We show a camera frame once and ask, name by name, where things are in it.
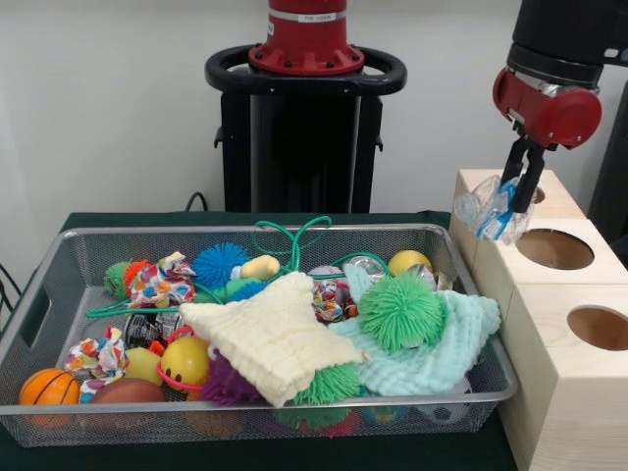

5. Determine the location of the wooden box with three holes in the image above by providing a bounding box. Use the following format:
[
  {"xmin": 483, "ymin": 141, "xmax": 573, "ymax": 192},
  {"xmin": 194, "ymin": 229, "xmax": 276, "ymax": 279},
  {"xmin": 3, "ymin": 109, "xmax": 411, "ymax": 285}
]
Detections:
[{"xmin": 449, "ymin": 169, "xmax": 628, "ymax": 471}]

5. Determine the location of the thin black cable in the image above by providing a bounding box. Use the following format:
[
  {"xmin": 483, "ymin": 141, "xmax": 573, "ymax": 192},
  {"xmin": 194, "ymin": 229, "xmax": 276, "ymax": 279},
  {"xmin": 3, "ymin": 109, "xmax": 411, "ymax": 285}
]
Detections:
[{"xmin": 184, "ymin": 190, "xmax": 211, "ymax": 213}]

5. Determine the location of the plain yellow ball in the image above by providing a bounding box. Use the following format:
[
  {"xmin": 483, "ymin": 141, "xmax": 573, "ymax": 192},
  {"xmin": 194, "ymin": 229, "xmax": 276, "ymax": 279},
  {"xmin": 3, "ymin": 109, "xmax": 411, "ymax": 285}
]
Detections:
[{"xmin": 388, "ymin": 249, "xmax": 433, "ymax": 279}]

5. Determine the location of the dark green tablecloth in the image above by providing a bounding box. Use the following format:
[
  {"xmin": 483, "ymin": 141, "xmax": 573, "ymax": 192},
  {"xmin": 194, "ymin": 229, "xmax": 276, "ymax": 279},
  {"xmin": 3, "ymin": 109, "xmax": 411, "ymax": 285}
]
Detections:
[{"xmin": 0, "ymin": 210, "xmax": 521, "ymax": 471}]

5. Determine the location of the small green spiky toy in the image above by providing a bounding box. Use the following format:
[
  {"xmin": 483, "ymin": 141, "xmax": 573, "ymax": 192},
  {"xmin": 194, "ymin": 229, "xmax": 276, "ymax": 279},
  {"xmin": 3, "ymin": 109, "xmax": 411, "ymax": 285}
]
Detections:
[{"xmin": 359, "ymin": 273, "xmax": 445, "ymax": 353}]

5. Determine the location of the cream knitted cloth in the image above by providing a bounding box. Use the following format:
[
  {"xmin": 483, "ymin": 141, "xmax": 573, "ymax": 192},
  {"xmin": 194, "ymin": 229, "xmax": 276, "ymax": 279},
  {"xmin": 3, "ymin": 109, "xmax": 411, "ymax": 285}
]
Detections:
[{"xmin": 179, "ymin": 272, "xmax": 367, "ymax": 408}]

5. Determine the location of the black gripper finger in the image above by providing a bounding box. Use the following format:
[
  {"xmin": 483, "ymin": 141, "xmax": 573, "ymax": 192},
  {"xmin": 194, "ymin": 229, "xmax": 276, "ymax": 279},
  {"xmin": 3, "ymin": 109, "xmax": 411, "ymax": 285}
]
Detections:
[
  {"xmin": 499, "ymin": 139, "xmax": 529, "ymax": 192},
  {"xmin": 513, "ymin": 144, "xmax": 547, "ymax": 213}
]

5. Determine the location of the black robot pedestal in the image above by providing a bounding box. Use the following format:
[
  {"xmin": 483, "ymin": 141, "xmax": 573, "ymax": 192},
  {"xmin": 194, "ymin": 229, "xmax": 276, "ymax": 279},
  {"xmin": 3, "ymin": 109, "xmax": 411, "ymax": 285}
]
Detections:
[{"xmin": 204, "ymin": 44, "xmax": 408, "ymax": 213}]

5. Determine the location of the orange basketball toy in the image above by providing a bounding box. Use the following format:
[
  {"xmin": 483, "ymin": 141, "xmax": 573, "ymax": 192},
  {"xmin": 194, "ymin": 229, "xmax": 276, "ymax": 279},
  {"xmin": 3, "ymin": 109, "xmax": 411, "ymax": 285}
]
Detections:
[{"xmin": 19, "ymin": 368, "xmax": 80, "ymax": 423}]

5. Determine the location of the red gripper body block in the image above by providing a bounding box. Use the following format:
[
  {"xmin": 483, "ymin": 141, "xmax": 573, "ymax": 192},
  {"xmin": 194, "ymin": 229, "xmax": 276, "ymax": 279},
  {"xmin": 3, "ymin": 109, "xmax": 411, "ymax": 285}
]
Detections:
[{"xmin": 492, "ymin": 66, "xmax": 603, "ymax": 151}]

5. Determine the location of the blue spiky ball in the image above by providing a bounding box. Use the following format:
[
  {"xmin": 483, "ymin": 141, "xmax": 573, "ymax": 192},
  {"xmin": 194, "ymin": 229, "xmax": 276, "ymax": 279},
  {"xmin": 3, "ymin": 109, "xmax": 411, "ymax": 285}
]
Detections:
[{"xmin": 226, "ymin": 279, "xmax": 269, "ymax": 303}]

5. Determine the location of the light blue muslin cloth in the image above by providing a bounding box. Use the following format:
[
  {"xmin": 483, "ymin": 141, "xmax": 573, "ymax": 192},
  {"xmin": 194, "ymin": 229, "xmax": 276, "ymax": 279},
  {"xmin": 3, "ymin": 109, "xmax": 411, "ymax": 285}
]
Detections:
[{"xmin": 328, "ymin": 267, "xmax": 502, "ymax": 396}]

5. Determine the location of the brown football toy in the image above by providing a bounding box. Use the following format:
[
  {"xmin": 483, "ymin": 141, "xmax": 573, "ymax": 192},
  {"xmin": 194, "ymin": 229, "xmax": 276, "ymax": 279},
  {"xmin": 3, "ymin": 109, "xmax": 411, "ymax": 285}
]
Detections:
[{"xmin": 90, "ymin": 377, "xmax": 167, "ymax": 404}]

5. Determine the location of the colourful spotted cloth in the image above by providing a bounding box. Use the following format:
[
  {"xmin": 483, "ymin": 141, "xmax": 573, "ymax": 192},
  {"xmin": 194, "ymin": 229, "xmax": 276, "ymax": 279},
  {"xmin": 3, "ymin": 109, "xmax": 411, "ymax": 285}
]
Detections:
[{"xmin": 63, "ymin": 327, "xmax": 130, "ymax": 403}]

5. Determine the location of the wire mesh bin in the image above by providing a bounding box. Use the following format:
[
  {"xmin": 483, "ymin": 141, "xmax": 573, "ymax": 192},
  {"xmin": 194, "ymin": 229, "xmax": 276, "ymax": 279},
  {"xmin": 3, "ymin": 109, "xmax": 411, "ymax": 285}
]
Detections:
[{"xmin": 0, "ymin": 224, "xmax": 520, "ymax": 448}]

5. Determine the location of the squashed clear water bottle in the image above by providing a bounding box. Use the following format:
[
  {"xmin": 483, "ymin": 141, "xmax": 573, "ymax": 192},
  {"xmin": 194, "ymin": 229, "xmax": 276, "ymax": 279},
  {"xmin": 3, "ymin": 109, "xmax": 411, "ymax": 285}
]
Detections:
[{"xmin": 453, "ymin": 176, "xmax": 537, "ymax": 246}]

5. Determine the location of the black upright panel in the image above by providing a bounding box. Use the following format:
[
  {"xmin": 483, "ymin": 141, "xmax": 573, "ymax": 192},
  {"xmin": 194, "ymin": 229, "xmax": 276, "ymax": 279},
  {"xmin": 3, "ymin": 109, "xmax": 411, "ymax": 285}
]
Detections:
[{"xmin": 587, "ymin": 78, "xmax": 628, "ymax": 241}]

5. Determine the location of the large green spiky toy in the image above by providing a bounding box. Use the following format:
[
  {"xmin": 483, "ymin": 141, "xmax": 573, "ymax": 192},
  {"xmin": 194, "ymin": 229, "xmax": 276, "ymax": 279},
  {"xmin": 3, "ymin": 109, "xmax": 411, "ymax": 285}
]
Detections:
[{"xmin": 291, "ymin": 362, "xmax": 362, "ymax": 406}]

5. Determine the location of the yellow smiley ball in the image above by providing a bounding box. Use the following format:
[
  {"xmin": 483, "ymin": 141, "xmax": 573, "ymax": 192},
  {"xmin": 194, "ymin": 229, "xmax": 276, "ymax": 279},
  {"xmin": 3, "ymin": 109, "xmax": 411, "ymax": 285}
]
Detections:
[{"xmin": 160, "ymin": 336, "xmax": 211, "ymax": 389}]

